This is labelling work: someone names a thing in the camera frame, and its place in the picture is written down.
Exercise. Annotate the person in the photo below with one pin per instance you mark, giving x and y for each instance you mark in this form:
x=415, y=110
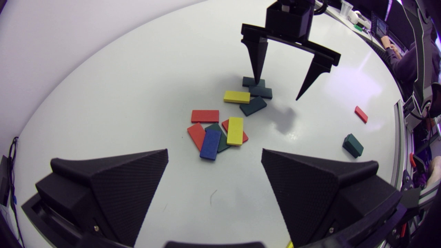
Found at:
x=406, y=65

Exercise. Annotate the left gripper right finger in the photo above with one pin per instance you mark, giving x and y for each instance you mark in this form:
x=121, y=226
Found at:
x=310, y=193

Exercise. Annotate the pile of green wooden blocks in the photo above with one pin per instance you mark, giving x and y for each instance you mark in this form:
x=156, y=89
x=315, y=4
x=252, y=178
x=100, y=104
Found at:
x=353, y=145

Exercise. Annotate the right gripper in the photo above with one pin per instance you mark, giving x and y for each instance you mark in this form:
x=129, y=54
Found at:
x=289, y=20

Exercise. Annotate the red wooden block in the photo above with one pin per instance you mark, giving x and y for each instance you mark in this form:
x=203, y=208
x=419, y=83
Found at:
x=224, y=125
x=196, y=135
x=361, y=114
x=205, y=116

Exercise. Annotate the blue wooden block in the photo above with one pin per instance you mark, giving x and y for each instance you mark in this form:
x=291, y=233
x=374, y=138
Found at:
x=210, y=144

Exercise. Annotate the yellow wooden block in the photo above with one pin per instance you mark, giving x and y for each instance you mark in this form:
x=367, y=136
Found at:
x=235, y=131
x=237, y=96

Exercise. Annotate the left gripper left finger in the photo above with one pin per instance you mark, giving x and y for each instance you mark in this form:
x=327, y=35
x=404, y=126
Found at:
x=113, y=193

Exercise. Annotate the green wooden block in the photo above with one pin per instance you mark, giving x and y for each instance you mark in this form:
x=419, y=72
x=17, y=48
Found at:
x=224, y=142
x=260, y=92
x=247, y=82
x=253, y=106

